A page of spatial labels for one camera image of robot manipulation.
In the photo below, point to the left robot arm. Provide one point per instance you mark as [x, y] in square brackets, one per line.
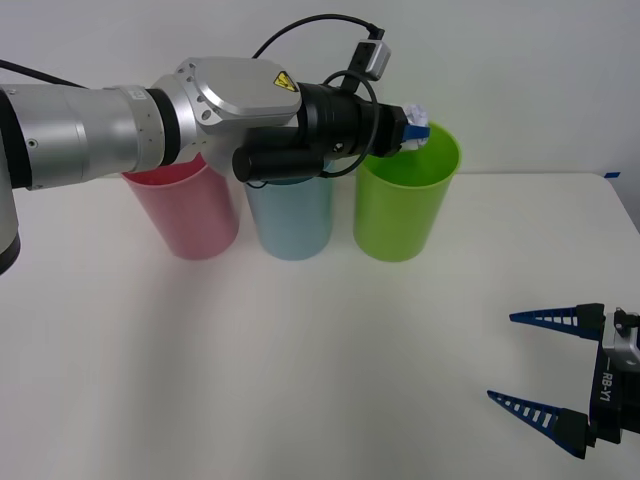
[100, 135]

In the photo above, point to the white paper ball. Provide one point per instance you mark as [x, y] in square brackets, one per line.
[416, 114]

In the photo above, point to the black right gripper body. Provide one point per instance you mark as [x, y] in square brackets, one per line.
[620, 395]

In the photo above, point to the pale blue plastic bin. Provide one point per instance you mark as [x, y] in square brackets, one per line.
[290, 225]

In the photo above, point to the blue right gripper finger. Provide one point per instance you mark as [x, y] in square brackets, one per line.
[587, 322]
[572, 430]

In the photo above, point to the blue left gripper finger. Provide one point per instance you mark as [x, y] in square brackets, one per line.
[415, 132]

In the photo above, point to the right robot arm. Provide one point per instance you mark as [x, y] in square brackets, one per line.
[625, 345]

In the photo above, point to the green plastic bin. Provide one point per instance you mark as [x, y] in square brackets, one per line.
[395, 220]

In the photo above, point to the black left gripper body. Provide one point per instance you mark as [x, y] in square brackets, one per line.
[389, 130]

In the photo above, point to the pink plastic bin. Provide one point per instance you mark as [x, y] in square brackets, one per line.
[190, 220]

